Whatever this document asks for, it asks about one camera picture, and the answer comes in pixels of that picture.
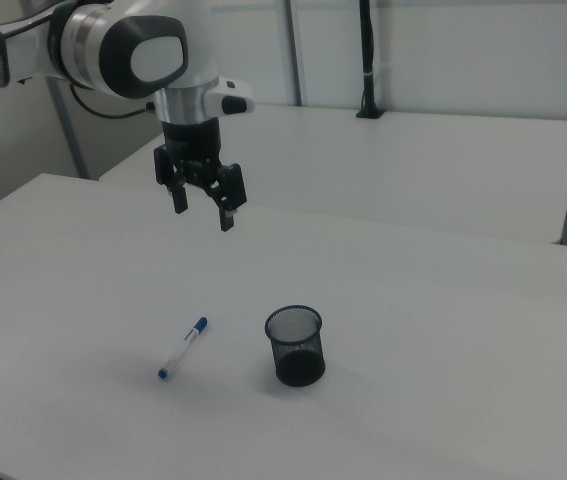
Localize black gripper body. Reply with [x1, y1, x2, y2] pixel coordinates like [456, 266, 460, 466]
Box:
[160, 115, 225, 174]

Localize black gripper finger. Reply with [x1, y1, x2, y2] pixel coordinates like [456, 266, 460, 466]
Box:
[152, 144, 190, 216]
[202, 162, 249, 233]

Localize small blue cylindrical object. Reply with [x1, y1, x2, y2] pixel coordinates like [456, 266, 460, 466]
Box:
[157, 315, 209, 381]

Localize white side table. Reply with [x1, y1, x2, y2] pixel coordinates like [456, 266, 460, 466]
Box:
[98, 103, 567, 246]

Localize black mesh pen cup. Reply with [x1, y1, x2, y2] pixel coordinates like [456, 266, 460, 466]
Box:
[263, 305, 326, 388]

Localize black pole with table clamp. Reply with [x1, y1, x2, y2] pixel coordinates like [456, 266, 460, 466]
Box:
[355, 0, 384, 120]

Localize grey metal frame post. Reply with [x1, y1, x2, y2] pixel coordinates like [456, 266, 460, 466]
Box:
[45, 77, 89, 179]

